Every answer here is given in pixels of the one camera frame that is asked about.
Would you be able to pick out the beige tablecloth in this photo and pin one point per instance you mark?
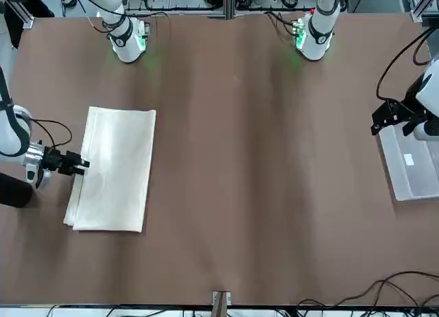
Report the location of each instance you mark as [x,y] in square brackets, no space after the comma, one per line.
[113,166]

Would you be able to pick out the aluminium frame corner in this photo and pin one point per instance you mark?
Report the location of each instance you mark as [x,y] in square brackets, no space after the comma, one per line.
[422,5]
[24,15]

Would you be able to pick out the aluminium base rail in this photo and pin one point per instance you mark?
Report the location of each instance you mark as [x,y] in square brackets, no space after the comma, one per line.
[185,11]

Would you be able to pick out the aluminium frame post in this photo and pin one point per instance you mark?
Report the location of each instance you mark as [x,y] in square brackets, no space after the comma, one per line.
[228,1]

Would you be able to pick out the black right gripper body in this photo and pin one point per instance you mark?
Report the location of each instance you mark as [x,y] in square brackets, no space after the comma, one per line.
[55,159]

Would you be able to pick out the white square label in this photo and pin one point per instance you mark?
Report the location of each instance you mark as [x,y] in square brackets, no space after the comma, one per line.
[409,159]

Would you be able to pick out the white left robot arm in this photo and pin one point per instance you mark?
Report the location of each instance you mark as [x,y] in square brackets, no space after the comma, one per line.
[317,39]

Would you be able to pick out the black cylindrical object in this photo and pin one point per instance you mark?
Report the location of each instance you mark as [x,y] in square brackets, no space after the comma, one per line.
[13,190]

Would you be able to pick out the aluminium camera post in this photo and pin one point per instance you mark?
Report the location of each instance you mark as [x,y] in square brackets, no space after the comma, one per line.
[221,303]

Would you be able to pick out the translucent plastic bin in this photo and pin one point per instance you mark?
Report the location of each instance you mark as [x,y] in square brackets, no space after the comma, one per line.
[411,183]

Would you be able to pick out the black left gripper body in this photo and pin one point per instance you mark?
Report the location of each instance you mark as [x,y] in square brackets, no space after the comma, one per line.
[394,113]

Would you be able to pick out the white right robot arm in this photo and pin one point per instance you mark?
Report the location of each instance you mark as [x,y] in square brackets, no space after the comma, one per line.
[125,42]

